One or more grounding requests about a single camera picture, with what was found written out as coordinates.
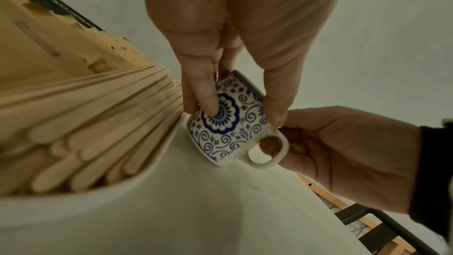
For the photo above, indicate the person's left hand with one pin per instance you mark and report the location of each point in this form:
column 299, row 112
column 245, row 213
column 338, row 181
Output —
column 283, row 10

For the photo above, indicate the person's right hand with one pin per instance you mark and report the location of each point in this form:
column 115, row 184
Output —
column 354, row 153

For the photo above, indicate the blue floral white cup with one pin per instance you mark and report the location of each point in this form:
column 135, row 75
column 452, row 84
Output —
column 233, row 125

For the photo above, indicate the person's right forearm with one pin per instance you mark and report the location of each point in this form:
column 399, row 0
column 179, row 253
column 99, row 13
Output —
column 433, row 178

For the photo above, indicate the white container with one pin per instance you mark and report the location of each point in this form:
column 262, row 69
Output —
column 177, row 214

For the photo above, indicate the bundle of wooden stir sticks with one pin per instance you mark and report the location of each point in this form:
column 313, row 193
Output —
column 88, row 136

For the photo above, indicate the yellow cardboard box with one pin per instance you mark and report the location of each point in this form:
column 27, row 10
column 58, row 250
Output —
column 53, row 52

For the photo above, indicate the light wooden frame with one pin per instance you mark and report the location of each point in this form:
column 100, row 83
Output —
column 336, row 203

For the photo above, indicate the black metal chair frame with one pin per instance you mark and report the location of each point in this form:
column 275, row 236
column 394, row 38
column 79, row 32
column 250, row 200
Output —
column 385, row 223

